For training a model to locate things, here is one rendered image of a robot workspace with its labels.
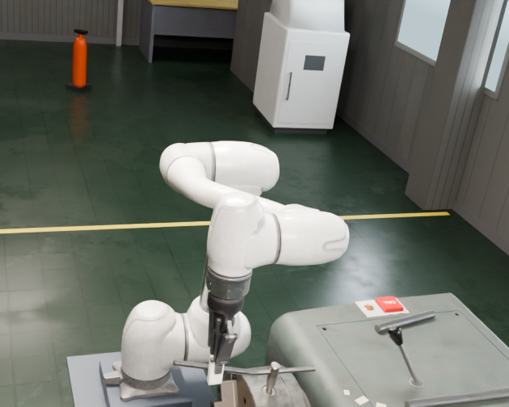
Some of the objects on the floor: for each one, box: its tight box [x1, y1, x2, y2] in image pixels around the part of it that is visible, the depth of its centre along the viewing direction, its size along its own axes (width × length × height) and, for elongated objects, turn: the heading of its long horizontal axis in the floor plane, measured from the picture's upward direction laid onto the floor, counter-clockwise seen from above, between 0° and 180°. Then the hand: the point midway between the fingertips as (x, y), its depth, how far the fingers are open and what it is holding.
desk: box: [139, 0, 238, 63], centre depth 900 cm, size 69×139×72 cm, turn 94°
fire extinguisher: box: [66, 28, 91, 93], centre depth 731 cm, size 26×26×60 cm
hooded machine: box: [253, 0, 350, 134], centre depth 704 cm, size 76×66×144 cm
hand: (216, 369), depth 158 cm, fingers closed
